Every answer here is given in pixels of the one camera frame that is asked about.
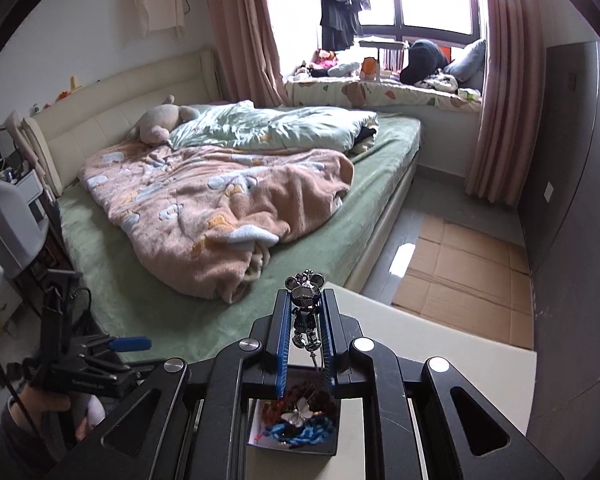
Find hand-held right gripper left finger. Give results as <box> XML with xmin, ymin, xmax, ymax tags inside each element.
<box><xmin>50</xmin><ymin>287</ymin><xmax>293</xmax><ymax>480</ymax></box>

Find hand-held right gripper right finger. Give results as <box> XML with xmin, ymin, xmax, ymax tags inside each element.
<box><xmin>320</xmin><ymin>290</ymin><xmax>566</xmax><ymax>480</ymax></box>

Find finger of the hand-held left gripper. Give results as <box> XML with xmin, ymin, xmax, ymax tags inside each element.
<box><xmin>72</xmin><ymin>335</ymin><xmax>153</xmax><ymax>361</ymax></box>
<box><xmin>87</xmin><ymin>356</ymin><xmax>170</xmax><ymax>378</ymax></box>

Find brown seed bead bracelet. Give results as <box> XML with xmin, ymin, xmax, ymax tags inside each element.
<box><xmin>305</xmin><ymin>385</ymin><xmax>338</xmax><ymax>416</ymax></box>

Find silver mouse figure pendant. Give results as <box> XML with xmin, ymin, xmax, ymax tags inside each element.
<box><xmin>285</xmin><ymin>270</ymin><xmax>327</xmax><ymax>373</ymax></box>

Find white butterfly ornament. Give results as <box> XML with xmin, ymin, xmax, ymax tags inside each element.
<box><xmin>279</xmin><ymin>397</ymin><xmax>326</xmax><ymax>426</ymax></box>

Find blue chain bracelet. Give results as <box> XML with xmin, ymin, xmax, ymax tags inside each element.
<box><xmin>265</xmin><ymin>420</ymin><xmax>337</xmax><ymax>449</ymax></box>

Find black storage box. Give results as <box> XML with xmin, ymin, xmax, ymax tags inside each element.
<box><xmin>247</xmin><ymin>365</ymin><xmax>342</xmax><ymax>457</ymax></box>

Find person's left forearm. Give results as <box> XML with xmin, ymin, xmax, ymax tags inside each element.
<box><xmin>0</xmin><ymin>410</ymin><xmax>81</xmax><ymax>480</ymax></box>

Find person's left hand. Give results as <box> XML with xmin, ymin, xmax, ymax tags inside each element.
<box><xmin>5</xmin><ymin>387</ymin><xmax>106</xmax><ymax>443</ymax></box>

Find pink fleece blanket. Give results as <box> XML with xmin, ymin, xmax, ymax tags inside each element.
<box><xmin>77</xmin><ymin>145</ymin><xmax>356</xmax><ymax>306</ymax></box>

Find grey white appliance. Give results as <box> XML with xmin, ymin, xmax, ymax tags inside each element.
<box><xmin>0</xmin><ymin>180</ymin><xmax>51</xmax><ymax>281</ymax></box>

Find flattened cardboard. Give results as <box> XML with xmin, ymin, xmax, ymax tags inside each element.
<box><xmin>390</xmin><ymin>212</ymin><xmax>536</xmax><ymax>351</ymax></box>

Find bed with green sheet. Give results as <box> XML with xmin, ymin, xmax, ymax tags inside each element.
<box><xmin>20</xmin><ymin>47</ymin><xmax>423</xmax><ymax>366</ymax></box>

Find light green quilt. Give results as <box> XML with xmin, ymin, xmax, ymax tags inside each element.
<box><xmin>167</xmin><ymin>100</ymin><xmax>381</xmax><ymax>153</ymax></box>

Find beige plush toy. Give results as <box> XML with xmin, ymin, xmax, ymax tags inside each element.
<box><xmin>126</xmin><ymin>94</ymin><xmax>201</xmax><ymax>145</ymax></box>

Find printed window seat cushion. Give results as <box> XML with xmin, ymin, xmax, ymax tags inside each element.
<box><xmin>285</xmin><ymin>77</ymin><xmax>483</xmax><ymax>113</ymax></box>

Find white printed cloth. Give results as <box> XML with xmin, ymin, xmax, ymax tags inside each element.
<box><xmin>415</xmin><ymin>72</ymin><xmax>463</xmax><ymax>93</ymax></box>

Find pink stuffed toy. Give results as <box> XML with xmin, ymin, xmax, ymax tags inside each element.
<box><xmin>312</xmin><ymin>47</ymin><xmax>338</xmax><ymax>71</ymax></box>

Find dark blue bag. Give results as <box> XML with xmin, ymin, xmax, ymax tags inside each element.
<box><xmin>399</xmin><ymin>38</ymin><xmax>451</xmax><ymax>86</ymax></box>

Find small white folding table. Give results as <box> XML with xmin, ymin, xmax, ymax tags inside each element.
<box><xmin>357</xmin><ymin>37</ymin><xmax>411</xmax><ymax>81</ymax></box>

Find pink curtain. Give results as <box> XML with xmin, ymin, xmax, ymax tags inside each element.
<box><xmin>465</xmin><ymin>0</ymin><xmax>548</xmax><ymax>206</ymax></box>
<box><xmin>202</xmin><ymin>0</ymin><xmax>291</xmax><ymax>108</ymax></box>

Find grey pillow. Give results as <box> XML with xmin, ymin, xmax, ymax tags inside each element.
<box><xmin>442</xmin><ymin>38</ymin><xmax>487</xmax><ymax>83</ymax></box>

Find dark hanging clothes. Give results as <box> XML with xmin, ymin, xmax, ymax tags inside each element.
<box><xmin>307</xmin><ymin>0</ymin><xmax>373</xmax><ymax>51</ymax></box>

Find black cable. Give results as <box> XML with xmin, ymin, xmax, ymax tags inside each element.
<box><xmin>0</xmin><ymin>290</ymin><xmax>36</xmax><ymax>436</ymax></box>

